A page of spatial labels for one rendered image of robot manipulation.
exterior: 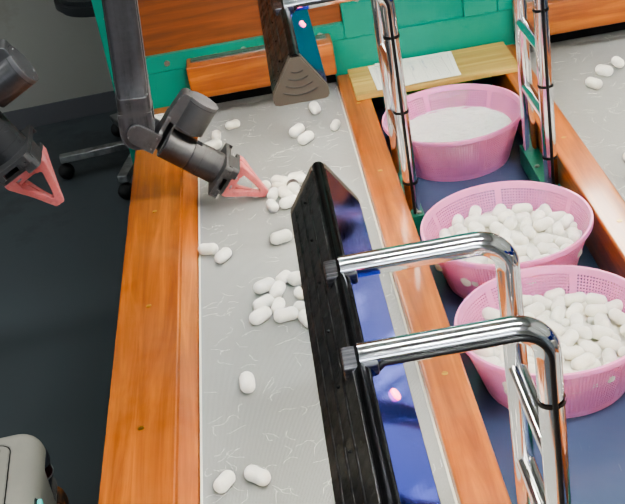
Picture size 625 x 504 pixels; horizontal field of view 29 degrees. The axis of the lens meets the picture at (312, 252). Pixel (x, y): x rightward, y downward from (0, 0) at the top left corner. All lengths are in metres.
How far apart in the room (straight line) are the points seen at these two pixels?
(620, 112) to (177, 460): 1.14
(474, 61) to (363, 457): 1.63
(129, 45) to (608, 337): 0.90
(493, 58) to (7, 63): 1.18
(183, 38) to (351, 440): 1.64
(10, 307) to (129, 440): 2.00
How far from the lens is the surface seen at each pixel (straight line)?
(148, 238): 2.01
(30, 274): 3.67
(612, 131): 2.20
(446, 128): 2.28
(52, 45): 4.63
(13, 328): 3.42
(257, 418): 1.58
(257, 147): 2.31
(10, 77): 1.58
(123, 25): 1.98
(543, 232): 1.92
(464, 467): 1.41
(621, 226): 1.85
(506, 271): 1.15
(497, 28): 2.55
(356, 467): 0.93
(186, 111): 2.02
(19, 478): 2.39
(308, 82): 1.68
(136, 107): 2.01
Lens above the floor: 1.69
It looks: 30 degrees down
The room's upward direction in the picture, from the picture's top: 10 degrees counter-clockwise
